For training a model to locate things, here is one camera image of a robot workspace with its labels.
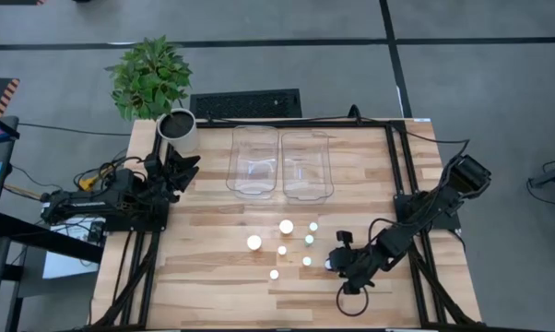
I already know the black side desk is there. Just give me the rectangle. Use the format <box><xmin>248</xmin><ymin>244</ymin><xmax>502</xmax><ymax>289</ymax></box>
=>
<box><xmin>0</xmin><ymin>209</ymin><xmax>104</xmax><ymax>332</ymax></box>

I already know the clear plastic bin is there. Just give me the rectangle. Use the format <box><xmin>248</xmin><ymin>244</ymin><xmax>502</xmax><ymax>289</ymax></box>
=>
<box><xmin>280</xmin><ymin>130</ymin><xmax>335</xmax><ymax>206</ymax></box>
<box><xmin>225</xmin><ymin>124</ymin><xmax>280</xmax><ymax>200</ymax></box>

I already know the hazard striped floor mat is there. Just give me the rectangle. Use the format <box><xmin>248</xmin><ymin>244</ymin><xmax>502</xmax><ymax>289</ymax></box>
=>
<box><xmin>0</xmin><ymin>77</ymin><xmax>21</xmax><ymax>119</ymax></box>

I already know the white box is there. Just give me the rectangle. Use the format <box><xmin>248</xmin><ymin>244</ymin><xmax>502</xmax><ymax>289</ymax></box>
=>
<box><xmin>41</xmin><ymin>216</ymin><xmax>107</xmax><ymax>280</ymax></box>

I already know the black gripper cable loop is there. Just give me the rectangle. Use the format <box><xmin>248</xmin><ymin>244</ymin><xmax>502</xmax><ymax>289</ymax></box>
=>
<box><xmin>335</xmin><ymin>281</ymin><xmax>370</xmax><ymax>318</ymax></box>

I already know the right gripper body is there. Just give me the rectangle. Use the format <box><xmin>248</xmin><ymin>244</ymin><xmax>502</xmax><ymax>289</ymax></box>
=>
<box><xmin>336</xmin><ymin>230</ymin><xmax>380</xmax><ymax>296</ymax></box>

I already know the green leafy plant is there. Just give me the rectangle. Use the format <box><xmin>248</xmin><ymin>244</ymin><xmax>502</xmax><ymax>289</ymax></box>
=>
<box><xmin>104</xmin><ymin>35</ymin><xmax>195</xmax><ymax>122</ymax></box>

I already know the white plant pot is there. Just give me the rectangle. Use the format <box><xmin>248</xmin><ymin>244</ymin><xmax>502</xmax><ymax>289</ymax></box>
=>
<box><xmin>156</xmin><ymin>108</ymin><xmax>199</xmax><ymax>153</ymax></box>

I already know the black keyboard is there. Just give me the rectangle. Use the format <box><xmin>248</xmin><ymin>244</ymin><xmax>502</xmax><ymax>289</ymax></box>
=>
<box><xmin>189</xmin><ymin>88</ymin><xmax>303</xmax><ymax>120</ymax></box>

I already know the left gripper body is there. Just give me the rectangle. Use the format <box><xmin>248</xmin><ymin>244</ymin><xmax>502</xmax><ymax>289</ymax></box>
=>
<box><xmin>143</xmin><ymin>150</ymin><xmax>181</xmax><ymax>205</ymax></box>

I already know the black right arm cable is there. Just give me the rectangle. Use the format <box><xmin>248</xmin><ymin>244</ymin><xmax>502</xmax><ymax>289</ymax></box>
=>
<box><xmin>346</xmin><ymin>104</ymin><xmax>471</xmax><ymax>160</ymax></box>

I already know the yellow cable plug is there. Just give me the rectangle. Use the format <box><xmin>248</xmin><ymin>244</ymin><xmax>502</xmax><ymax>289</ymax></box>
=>
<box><xmin>77</xmin><ymin>168</ymin><xmax>115</xmax><ymax>193</ymax></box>

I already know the black floor cable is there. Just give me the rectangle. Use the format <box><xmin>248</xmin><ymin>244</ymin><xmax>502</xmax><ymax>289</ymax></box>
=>
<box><xmin>17</xmin><ymin>122</ymin><xmax>132</xmax><ymax>137</ymax></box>

